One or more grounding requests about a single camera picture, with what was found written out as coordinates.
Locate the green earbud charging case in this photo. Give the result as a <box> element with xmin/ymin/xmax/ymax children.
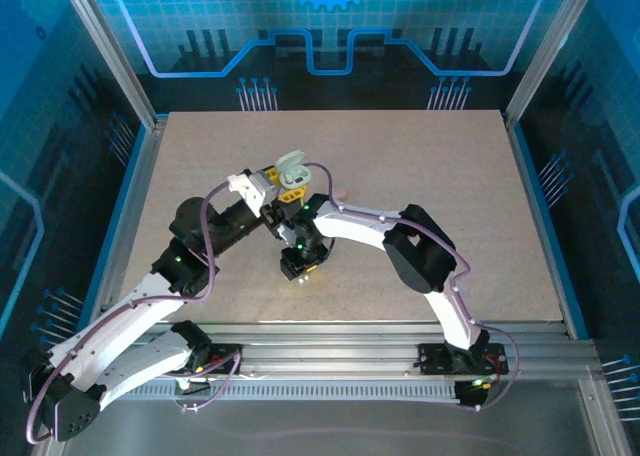
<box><xmin>273</xmin><ymin>148</ymin><xmax>315</xmax><ymax>188</ymax></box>

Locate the aluminium frame post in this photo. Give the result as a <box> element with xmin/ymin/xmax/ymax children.
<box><xmin>503</xmin><ymin>0</ymin><xmax>603</xmax><ymax>130</ymax></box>
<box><xmin>56</xmin><ymin>0</ymin><xmax>170</xmax><ymax>130</ymax></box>

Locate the white connector with wires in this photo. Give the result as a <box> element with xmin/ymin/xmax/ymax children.
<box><xmin>172</xmin><ymin>360</ymin><xmax>224</xmax><ymax>397</ymax></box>

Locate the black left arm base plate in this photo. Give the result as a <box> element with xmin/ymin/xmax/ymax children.
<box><xmin>152</xmin><ymin>343</ymin><xmax>242</xmax><ymax>376</ymax></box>

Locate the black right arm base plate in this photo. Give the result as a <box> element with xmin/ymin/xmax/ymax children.
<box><xmin>418</xmin><ymin>343</ymin><xmax>510</xmax><ymax>376</ymax></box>

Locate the aluminium frame beam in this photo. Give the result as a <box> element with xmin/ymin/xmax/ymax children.
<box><xmin>67</xmin><ymin>320</ymin><xmax>601</xmax><ymax>383</ymax></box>

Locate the slotted grey cable duct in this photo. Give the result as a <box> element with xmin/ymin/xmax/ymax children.
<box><xmin>79</xmin><ymin>383</ymin><xmax>461</xmax><ymax>402</ymax></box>

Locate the black control box with lights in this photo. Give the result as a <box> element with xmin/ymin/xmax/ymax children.
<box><xmin>453</xmin><ymin>377</ymin><xmax>490</xmax><ymax>411</ymax></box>

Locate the aluminium table side rail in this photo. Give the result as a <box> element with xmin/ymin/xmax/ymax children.
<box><xmin>82</xmin><ymin>117</ymin><xmax>170</xmax><ymax>340</ymax></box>
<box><xmin>504</xmin><ymin>115</ymin><xmax>589</xmax><ymax>340</ymax></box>

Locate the grey metal sheet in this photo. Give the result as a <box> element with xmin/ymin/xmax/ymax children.
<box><xmin>29</xmin><ymin>363</ymin><xmax>634</xmax><ymax>456</ymax></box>

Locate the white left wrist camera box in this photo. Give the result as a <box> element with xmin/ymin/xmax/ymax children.
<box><xmin>227</xmin><ymin>168</ymin><xmax>279</xmax><ymax>218</ymax></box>

